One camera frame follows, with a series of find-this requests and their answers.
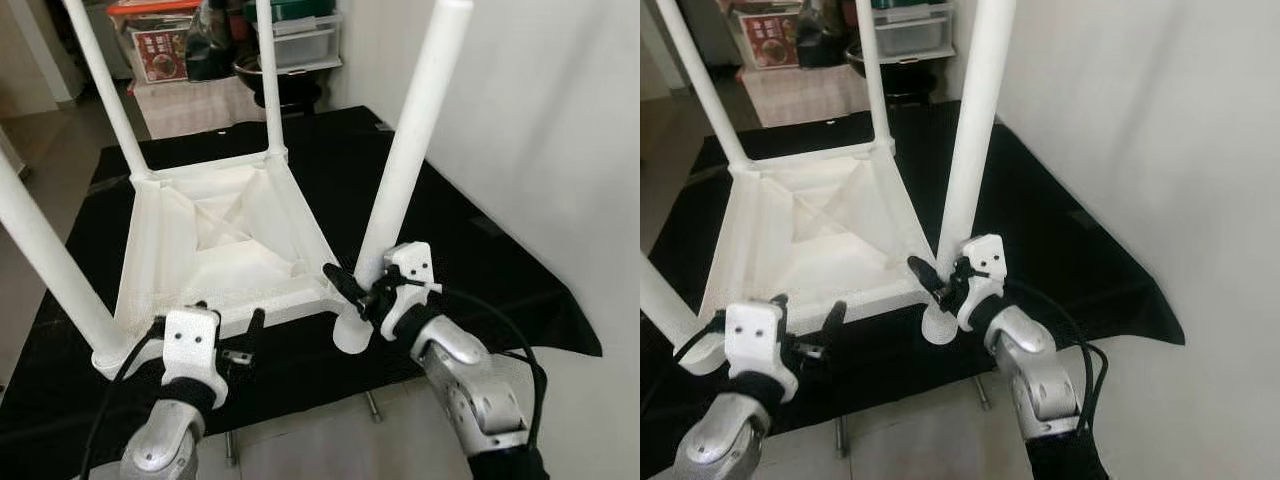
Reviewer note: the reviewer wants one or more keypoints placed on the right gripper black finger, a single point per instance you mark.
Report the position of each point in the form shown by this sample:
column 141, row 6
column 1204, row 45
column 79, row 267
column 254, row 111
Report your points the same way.
column 345, row 284
column 928, row 276

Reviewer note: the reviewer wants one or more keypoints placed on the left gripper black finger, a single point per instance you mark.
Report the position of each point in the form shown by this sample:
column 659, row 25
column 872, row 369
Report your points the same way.
column 779, row 300
column 198, row 306
column 834, row 325
column 256, row 332

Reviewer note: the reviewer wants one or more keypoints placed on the white plastic table top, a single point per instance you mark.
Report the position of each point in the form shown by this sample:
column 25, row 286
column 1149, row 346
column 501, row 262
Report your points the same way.
column 820, row 240
column 230, row 250

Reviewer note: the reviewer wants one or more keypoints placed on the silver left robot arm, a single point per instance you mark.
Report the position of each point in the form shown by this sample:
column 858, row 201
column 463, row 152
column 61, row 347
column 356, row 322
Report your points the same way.
column 165, row 440
column 725, row 435

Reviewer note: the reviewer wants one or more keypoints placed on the black tablecloth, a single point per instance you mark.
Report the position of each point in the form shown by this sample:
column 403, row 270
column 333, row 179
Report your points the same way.
column 480, row 300
column 1080, row 290

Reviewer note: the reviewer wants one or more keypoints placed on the black round basin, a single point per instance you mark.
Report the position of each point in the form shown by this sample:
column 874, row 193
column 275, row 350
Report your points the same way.
column 290, row 85
column 900, row 75

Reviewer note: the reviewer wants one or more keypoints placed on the grey plastic container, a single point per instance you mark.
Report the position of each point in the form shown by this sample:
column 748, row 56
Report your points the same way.
column 915, row 35
column 305, row 45

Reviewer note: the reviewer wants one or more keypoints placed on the red printed box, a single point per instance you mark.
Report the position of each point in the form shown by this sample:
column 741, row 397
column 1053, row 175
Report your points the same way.
column 160, row 50
column 768, row 45

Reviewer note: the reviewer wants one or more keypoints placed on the black plastic bag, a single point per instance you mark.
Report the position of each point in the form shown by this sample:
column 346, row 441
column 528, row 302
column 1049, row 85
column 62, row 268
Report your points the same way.
column 215, row 45
column 822, row 35

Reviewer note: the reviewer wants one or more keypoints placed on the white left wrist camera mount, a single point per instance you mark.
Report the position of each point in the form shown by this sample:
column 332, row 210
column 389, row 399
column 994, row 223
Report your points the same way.
column 755, row 340
column 190, row 345

